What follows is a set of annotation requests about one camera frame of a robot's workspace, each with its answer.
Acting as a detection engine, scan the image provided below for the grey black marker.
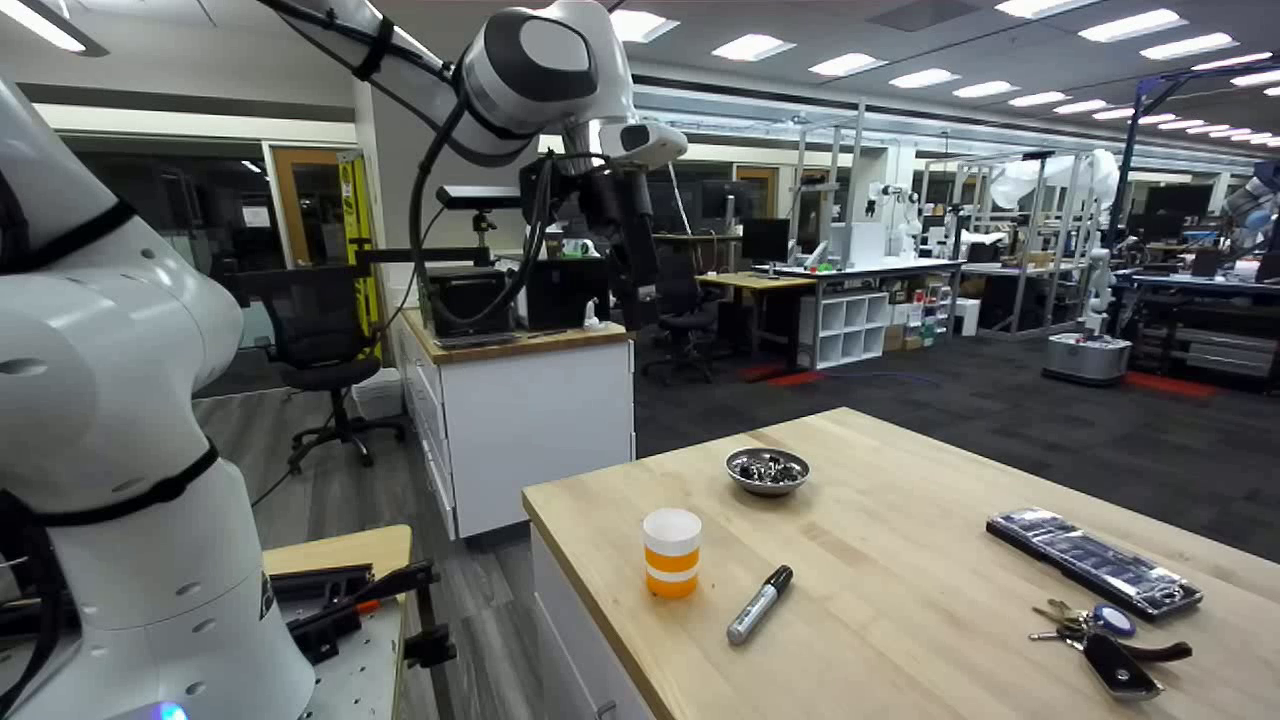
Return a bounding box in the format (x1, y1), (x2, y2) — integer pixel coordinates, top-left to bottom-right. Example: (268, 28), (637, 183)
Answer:
(727, 564), (791, 647)

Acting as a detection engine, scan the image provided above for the black remote control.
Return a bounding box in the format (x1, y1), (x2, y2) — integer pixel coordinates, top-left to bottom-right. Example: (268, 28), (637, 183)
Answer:
(986, 510), (1203, 621)

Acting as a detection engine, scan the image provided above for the small dark metal bowl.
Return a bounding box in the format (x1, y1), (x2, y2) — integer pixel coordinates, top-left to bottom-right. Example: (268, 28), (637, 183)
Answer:
(727, 447), (809, 496)

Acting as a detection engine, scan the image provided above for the small wooden side table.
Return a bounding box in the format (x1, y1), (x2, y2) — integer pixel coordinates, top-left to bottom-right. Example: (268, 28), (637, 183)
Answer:
(262, 526), (412, 577)

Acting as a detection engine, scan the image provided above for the background white robot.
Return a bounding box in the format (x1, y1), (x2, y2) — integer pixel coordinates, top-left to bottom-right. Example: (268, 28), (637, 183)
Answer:
(1044, 147), (1133, 385)

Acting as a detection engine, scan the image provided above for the white shelf cabinet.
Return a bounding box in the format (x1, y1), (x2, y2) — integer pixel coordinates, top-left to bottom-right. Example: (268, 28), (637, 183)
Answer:
(796, 292), (888, 373)

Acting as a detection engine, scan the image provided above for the black box on cabinet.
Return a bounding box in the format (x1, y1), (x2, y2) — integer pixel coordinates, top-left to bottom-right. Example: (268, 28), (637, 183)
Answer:
(529, 262), (606, 333)

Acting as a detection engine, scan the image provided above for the orange white plastic cup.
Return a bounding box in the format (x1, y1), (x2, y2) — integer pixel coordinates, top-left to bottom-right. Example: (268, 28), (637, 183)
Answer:
(641, 510), (704, 601)

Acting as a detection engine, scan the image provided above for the key bunch with fob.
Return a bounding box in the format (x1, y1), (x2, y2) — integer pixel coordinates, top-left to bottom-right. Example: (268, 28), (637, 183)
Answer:
(1034, 601), (1190, 701)

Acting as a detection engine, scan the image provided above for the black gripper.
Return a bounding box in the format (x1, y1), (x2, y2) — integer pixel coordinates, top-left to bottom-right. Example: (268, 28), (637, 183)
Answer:
(521, 152), (654, 286)

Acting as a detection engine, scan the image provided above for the black clamp tool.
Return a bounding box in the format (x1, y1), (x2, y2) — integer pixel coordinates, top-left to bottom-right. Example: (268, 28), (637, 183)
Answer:
(270, 564), (438, 663)

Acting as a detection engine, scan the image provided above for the white cabinet wooden top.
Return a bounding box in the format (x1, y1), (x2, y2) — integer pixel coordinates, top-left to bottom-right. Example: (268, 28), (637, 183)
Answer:
(393, 311), (637, 541)

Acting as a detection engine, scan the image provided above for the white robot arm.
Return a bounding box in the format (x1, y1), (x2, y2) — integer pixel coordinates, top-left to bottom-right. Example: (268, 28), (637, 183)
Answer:
(0, 0), (684, 720)

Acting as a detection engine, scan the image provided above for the black camera on stand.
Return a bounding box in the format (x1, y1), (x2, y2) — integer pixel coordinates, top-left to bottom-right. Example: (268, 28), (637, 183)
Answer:
(434, 183), (521, 211)

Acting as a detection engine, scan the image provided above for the black office chair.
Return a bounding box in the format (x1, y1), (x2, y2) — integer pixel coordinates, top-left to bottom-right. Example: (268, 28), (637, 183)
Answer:
(261, 264), (380, 470)

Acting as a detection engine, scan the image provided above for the black monitor on cabinet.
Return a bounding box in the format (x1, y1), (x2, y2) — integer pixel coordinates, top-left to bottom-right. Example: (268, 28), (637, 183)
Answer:
(425, 267), (514, 341)

